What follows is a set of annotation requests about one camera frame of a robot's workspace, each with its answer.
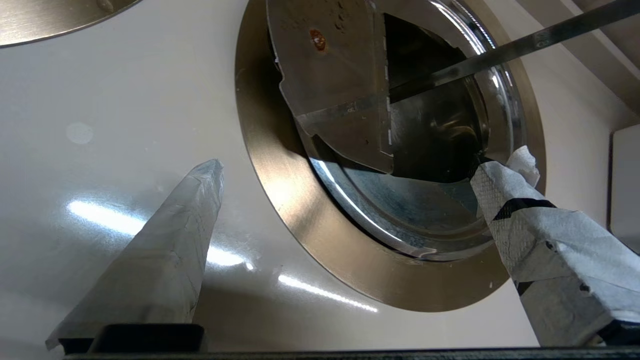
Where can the steel soup pot insert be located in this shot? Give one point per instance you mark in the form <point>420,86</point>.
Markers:
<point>440,130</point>

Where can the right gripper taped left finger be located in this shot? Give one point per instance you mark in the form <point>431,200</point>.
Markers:
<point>165,250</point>

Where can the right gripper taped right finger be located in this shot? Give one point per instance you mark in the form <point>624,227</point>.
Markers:
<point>565,260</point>

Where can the hinged steel lid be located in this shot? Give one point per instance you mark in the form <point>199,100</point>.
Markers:
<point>330,90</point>

